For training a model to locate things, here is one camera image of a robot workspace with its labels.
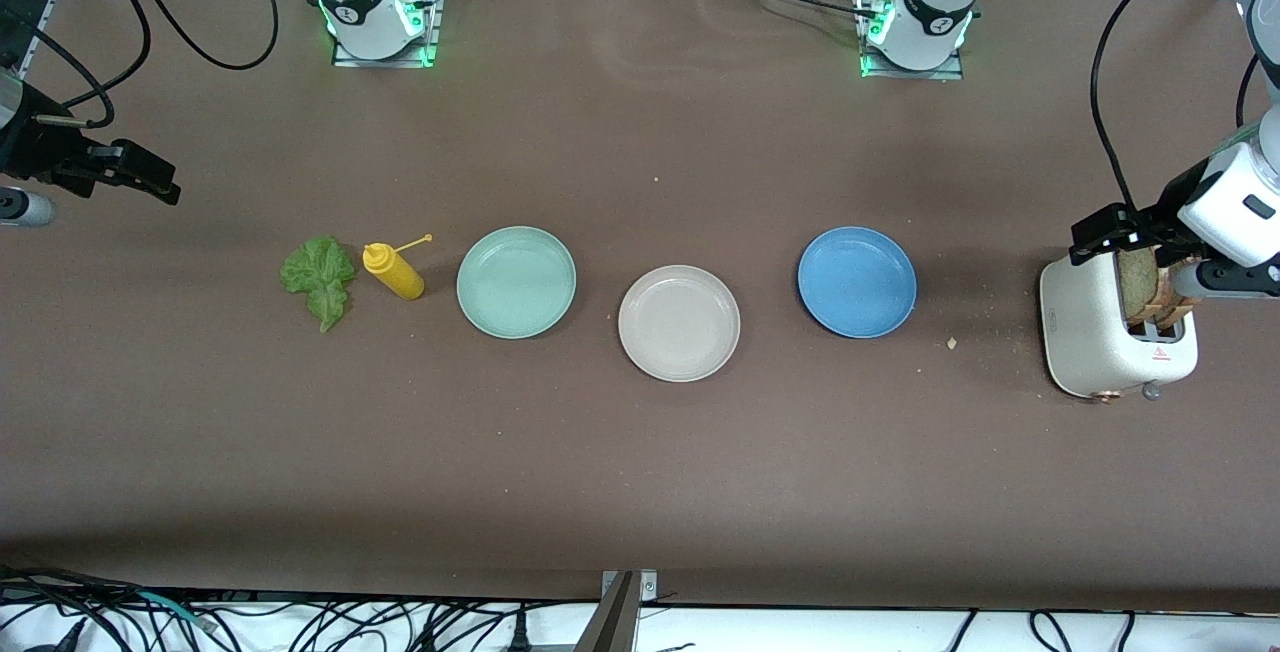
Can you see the metal table edge bracket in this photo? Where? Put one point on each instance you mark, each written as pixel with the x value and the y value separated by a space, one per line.
pixel 620 622

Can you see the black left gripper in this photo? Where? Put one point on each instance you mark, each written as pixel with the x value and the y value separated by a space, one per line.
pixel 1158 216

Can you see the black power plug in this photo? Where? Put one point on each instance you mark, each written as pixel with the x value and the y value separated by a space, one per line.
pixel 518 634

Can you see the cream white toaster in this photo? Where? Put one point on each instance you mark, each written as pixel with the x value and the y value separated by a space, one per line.
pixel 1085 332

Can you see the beige plate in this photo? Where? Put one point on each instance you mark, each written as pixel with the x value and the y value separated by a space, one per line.
pixel 678 324

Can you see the blue plate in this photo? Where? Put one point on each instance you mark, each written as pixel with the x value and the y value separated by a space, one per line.
pixel 856 282

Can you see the aluminium frame rail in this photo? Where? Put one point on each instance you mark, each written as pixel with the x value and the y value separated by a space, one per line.
pixel 35 37

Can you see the green lettuce leaf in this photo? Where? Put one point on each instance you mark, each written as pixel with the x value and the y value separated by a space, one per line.
pixel 318 277

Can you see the yellow mustard squeeze bottle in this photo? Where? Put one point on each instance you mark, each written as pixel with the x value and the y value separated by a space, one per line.
pixel 395 274

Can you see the mint green plate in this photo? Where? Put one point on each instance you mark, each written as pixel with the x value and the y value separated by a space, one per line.
pixel 515 282

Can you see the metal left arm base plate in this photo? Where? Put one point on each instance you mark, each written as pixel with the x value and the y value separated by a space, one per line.
pixel 915 75

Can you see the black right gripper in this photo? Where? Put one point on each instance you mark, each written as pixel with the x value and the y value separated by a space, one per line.
pixel 38 154

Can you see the brown bread slice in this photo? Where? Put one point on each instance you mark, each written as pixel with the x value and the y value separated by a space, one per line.
pixel 1178 310
pixel 1138 287

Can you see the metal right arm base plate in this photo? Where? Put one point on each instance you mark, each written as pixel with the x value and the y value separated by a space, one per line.
pixel 433 12

